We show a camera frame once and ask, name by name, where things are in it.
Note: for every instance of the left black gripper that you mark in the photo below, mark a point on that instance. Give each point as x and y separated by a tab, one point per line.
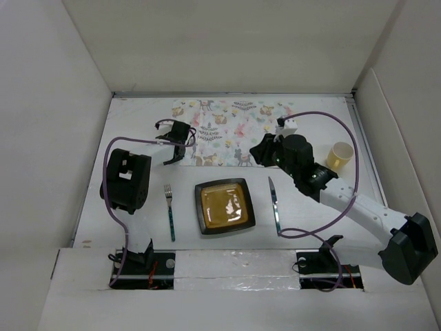
165	163

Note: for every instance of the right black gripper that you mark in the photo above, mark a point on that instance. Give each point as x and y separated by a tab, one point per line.
262	151

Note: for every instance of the knife with teal handle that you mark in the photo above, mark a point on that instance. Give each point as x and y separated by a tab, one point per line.
274	202

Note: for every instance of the floral patterned cloth placemat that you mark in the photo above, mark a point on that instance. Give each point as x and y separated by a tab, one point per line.
226	130

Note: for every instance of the fork with teal handle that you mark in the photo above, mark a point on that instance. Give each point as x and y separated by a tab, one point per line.
168	196

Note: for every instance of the square black amber plate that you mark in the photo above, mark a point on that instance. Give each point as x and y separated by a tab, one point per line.
224	206

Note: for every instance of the yellow mug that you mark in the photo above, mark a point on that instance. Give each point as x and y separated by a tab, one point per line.
339	156

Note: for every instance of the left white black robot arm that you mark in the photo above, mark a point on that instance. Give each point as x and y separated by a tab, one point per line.
126	176

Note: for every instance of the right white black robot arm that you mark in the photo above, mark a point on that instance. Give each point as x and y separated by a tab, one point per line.
409	244

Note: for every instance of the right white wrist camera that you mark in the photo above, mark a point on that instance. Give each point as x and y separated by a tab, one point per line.
286	127

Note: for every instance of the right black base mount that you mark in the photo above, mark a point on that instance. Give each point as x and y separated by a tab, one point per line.
320	271

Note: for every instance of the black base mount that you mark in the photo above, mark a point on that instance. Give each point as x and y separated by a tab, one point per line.
134	276
320	271

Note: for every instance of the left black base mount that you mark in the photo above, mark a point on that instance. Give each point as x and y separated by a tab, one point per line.
134	276

